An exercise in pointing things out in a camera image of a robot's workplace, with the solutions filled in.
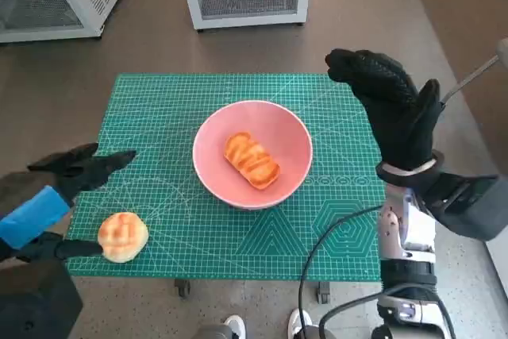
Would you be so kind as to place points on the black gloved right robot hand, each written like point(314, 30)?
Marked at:
point(401, 120)

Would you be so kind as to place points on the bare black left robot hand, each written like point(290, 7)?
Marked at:
point(35, 212)

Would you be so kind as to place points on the round toy bread bun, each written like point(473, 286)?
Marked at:
point(123, 236)

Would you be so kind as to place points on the pink bowl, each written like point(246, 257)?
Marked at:
point(289, 148)

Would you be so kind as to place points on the long striped toy bread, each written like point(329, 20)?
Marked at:
point(252, 160)

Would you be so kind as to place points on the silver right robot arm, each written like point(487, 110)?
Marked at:
point(393, 232)

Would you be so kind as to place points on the grey metal rod stand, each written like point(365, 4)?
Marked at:
point(472, 79)

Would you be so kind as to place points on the black table caster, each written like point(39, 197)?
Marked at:
point(182, 288)
point(323, 292)

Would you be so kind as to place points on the green cutting mat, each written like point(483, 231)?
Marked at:
point(198, 243)

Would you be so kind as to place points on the white board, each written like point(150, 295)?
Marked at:
point(500, 253)

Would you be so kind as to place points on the grey leg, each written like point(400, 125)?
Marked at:
point(314, 334)
point(214, 333)

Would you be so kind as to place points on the white shoe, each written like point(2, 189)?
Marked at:
point(295, 320)
point(235, 326)

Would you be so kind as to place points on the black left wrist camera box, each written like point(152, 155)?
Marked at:
point(35, 307)

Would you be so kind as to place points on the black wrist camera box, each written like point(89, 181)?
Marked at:
point(468, 208)
point(35, 307)

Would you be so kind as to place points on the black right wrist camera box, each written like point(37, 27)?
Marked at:
point(468, 208)

